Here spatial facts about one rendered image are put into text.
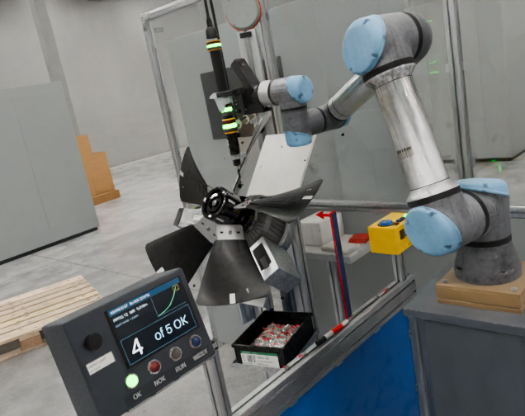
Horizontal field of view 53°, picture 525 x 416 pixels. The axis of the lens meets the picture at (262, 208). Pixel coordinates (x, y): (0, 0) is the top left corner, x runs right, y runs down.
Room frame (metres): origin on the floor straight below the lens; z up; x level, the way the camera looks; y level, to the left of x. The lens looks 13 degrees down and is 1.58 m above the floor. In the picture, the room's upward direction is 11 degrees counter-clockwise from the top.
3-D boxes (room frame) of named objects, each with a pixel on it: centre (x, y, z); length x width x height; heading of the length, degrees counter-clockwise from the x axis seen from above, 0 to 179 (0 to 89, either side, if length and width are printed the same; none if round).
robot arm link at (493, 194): (1.16, -0.49, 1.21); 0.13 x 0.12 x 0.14; 122
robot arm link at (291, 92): (1.50, -0.14, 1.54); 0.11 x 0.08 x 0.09; 45
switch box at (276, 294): (2.08, -0.03, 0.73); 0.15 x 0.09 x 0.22; 135
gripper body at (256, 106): (1.61, -0.03, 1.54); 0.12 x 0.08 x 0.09; 45
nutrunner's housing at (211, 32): (1.69, 0.05, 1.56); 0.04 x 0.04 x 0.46
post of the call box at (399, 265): (1.64, -0.41, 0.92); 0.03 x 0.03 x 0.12; 45
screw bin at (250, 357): (1.43, 0.04, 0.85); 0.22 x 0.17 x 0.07; 151
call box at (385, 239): (1.64, -0.41, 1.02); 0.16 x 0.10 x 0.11; 135
